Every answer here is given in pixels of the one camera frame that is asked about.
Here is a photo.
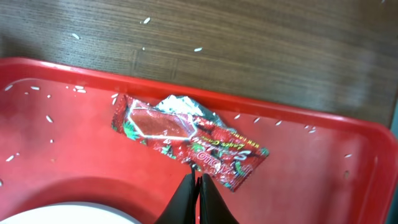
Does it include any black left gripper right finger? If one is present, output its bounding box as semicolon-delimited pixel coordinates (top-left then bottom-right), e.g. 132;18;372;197
200;174;238;224

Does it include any red candy wrapper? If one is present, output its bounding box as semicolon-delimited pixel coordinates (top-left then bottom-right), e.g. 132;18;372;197
111;95;269;191

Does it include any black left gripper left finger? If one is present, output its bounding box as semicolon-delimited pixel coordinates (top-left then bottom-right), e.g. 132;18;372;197
155;168;199;224

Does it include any light blue plate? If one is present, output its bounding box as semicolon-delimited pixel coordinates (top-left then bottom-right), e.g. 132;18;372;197
1;202;140;224

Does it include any red plastic tray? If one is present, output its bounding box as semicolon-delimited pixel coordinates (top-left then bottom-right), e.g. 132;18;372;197
1;58;397;223

